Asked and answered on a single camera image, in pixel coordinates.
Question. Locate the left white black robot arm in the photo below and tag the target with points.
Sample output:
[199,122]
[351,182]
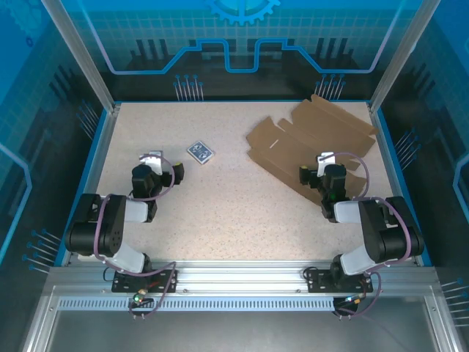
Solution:
[110,227]

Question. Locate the aluminium side rail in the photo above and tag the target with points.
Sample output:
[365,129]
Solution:
[103,146]
[383,146]

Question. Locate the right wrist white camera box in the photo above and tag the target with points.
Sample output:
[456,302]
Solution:
[324,165]

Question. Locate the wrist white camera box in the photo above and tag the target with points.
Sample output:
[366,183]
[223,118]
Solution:
[324,165]
[155,163]

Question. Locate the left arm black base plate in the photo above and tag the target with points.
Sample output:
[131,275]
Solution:
[121,286]

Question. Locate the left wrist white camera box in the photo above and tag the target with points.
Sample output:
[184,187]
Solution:
[155,163]

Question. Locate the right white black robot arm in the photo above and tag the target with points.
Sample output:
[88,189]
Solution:
[377,227]

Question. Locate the yellow power connector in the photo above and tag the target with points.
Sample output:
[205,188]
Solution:
[141,294]
[355,298]

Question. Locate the blue playing card deck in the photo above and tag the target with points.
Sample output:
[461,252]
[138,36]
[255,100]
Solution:
[201,152]

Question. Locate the brown cardboard box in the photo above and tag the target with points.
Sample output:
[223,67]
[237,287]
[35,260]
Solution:
[311,124]

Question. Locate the aluminium cross rail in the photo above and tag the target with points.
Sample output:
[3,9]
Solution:
[238,275]

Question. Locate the aluminium frame post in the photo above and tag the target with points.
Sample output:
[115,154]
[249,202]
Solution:
[402,55]
[88,55]

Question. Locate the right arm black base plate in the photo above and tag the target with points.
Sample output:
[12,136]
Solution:
[315,282]

